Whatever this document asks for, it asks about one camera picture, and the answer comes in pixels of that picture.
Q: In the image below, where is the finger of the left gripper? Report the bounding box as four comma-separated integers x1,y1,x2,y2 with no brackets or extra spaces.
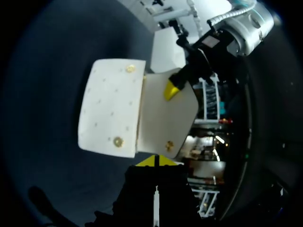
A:
162,67,193,102

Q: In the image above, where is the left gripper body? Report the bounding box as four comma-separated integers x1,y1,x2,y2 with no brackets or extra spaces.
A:
176,28,228,85

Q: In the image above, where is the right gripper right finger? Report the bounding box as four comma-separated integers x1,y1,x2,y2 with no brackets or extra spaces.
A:
156,155,202,227

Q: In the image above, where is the white bag with gold studs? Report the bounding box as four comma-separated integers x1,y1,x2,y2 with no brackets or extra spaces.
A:
77,59,198,159

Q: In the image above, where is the white cable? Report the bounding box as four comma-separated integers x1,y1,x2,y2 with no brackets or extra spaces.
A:
206,0,258,28

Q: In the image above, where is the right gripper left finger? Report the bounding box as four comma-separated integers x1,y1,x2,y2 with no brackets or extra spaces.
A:
85,155,157,227

